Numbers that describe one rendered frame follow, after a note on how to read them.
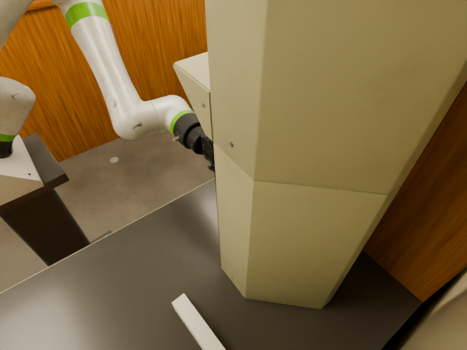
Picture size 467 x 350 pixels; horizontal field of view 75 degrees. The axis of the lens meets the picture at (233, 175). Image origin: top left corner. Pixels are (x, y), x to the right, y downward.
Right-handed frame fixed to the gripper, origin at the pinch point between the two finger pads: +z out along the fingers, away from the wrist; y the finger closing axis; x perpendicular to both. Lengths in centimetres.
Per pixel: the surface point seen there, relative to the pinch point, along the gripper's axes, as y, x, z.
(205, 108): 27.0, -11.7, 3.7
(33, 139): -27, -40, -87
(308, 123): 32.6, -7.5, 20.8
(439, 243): -3.6, 26.1, 39.0
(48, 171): -27, -40, -64
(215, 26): 40.9, -12.1, 7.5
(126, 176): -120, 2, -141
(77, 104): -77, -6, -190
